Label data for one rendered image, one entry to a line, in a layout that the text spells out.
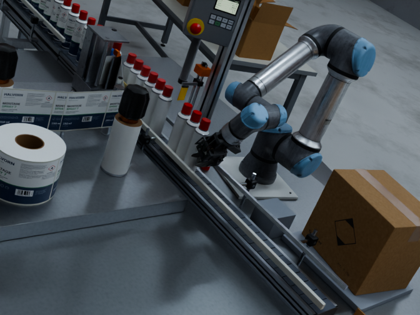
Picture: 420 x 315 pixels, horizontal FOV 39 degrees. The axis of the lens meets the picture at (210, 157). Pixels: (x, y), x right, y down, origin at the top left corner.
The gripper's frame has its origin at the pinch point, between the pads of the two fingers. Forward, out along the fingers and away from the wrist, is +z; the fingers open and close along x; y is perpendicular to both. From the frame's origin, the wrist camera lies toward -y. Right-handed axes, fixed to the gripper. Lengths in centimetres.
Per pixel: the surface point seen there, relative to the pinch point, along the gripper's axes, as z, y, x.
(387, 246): -42, -20, 50
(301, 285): -27, 5, 52
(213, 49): 81, -119, -109
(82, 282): -7, 59, 32
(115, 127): -5.5, 32.8, -12.2
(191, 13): -24, 1, -45
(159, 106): 6.8, 2.8, -26.5
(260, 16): 51, -137, -113
